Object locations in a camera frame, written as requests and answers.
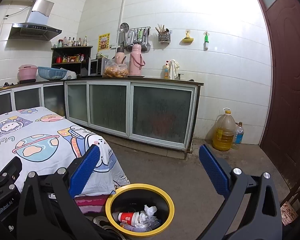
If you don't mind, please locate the red white paper cup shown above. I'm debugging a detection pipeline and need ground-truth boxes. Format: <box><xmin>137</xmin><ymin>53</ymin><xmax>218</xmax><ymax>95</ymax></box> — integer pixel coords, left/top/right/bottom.
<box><xmin>117</xmin><ymin>212</ymin><xmax>140</xmax><ymax>227</ymax></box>

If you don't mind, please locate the white tissue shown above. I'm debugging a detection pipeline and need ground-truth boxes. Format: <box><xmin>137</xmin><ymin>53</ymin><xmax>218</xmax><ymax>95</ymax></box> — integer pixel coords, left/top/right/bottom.
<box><xmin>118</xmin><ymin>205</ymin><xmax>161</xmax><ymax>232</ymax></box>

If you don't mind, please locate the yellow rim black trash bin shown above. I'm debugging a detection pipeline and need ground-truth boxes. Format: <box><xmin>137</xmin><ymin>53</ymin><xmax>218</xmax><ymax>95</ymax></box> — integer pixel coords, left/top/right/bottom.
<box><xmin>105</xmin><ymin>183</ymin><xmax>175</xmax><ymax>239</ymax></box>

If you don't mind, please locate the cartoon print tablecloth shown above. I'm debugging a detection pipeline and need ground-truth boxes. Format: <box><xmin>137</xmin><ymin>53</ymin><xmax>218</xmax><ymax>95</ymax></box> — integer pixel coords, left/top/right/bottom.
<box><xmin>0</xmin><ymin>107</ymin><xmax>130</xmax><ymax>196</ymax></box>

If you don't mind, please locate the large cooking oil jug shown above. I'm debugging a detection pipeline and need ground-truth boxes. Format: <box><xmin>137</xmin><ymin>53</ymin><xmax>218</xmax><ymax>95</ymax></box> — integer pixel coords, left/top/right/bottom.
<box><xmin>212</xmin><ymin>108</ymin><xmax>236</xmax><ymax>151</ymax></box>

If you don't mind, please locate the small clear plastic bottle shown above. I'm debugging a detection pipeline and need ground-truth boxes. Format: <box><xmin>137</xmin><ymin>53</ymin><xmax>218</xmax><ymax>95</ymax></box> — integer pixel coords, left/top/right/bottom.
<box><xmin>232</xmin><ymin>122</ymin><xmax>244</xmax><ymax>150</ymax></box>

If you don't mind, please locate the pink cooking pot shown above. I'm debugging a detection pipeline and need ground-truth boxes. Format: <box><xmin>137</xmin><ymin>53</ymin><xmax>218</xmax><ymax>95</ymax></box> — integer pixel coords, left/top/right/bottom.
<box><xmin>17</xmin><ymin>64</ymin><xmax>38</xmax><ymax>84</ymax></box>

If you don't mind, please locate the blue plastic basket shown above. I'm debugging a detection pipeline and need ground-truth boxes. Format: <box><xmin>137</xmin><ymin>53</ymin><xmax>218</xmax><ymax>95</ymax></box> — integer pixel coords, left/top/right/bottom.
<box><xmin>38</xmin><ymin>67</ymin><xmax>67</xmax><ymax>81</ymax></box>

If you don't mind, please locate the microwave oven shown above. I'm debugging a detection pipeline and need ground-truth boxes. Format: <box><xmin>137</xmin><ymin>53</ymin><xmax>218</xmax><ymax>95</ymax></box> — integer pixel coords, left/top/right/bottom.
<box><xmin>88</xmin><ymin>58</ymin><xmax>109</xmax><ymax>76</ymax></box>

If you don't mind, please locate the black spice shelf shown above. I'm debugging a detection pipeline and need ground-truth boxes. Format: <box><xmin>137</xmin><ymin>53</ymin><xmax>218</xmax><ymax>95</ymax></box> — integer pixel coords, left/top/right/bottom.
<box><xmin>51</xmin><ymin>46</ymin><xmax>93</xmax><ymax>77</ymax></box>

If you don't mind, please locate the bag of bread buns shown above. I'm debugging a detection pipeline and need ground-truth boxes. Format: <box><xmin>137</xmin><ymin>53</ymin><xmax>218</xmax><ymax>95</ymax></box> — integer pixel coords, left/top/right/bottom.
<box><xmin>103</xmin><ymin>60</ymin><xmax>128</xmax><ymax>78</ymax></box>

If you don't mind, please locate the white hanging towel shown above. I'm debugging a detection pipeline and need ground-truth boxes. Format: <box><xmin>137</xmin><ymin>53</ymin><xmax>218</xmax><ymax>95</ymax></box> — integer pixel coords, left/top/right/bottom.
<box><xmin>168</xmin><ymin>59</ymin><xmax>180</xmax><ymax>80</ymax></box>

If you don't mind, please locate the steel range hood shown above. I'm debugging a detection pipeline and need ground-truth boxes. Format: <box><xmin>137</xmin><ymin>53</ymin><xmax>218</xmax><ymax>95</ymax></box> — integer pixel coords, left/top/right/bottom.
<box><xmin>9</xmin><ymin>0</ymin><xmax>62</xmax><ymax>41</ymax></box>

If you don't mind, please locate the pink thermos left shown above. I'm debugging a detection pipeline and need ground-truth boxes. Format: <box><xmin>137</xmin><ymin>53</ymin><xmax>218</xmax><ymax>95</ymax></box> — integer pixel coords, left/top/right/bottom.
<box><xmin>114</xmin><ymin>47</ymin><xmax>126</xmax><ymax>65</ymax></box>

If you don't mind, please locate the pink thermos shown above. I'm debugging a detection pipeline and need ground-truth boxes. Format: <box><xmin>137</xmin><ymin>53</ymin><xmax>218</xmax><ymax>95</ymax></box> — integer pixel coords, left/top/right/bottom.
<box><xmin>128</xmin><ymin>44</ymin><xmax>145</xmax><ymax>76</ymax></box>
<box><xmin>114</xmin><ymin>47</ymin><xmax>126</xmax><ymax>65</ymax></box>

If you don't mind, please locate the pink thermos right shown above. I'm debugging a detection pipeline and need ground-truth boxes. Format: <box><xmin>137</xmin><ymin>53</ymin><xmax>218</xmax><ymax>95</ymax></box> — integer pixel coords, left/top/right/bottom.
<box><xmin>128</xmin><ymin>44</ymin><xmax>145</xmax><ymax>76</ymax></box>

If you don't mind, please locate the hanging utensil rack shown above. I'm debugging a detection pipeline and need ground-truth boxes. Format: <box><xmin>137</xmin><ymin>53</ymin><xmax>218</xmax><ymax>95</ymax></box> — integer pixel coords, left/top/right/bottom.
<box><xmin>118</xmin><ymin>23</ymin><xmax>151</xmax><ymax>53</ymax></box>

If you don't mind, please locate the brown wooden door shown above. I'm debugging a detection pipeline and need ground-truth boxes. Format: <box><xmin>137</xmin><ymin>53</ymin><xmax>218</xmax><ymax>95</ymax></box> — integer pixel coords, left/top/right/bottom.
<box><xmin>258</xmin><ymin>0</ymin><xmax>300</xmax><ymax>187</ymax></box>

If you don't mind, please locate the green white wall brush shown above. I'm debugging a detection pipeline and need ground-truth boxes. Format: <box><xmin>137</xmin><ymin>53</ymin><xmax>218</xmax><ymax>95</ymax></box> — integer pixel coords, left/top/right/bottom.
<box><xmin>204</xmin><ymin>31</ymin><xmax>209</xmax><ymax>51</ymax></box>

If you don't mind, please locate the yellow wall poster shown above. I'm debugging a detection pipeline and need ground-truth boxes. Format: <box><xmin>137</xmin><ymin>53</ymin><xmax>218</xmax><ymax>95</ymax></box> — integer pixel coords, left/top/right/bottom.
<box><xmin>97</xmin><ymin>33</ymin><xmax>110</xmax><ymax>52</ymax></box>

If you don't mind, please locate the yellow wall soap holder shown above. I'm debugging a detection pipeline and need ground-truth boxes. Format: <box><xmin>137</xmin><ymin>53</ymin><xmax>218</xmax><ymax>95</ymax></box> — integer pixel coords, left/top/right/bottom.
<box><xmin>182</xmin><ymin>30</ymin><xmax>194</xmax><ymax>43</ymax></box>

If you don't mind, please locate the wall chopstick holder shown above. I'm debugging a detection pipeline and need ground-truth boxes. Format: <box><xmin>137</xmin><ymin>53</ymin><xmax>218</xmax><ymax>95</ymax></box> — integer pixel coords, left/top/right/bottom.
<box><xmin>155</xmin><ymin>24</ymin><xmax>171</xmax><ymax>43</ymax></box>

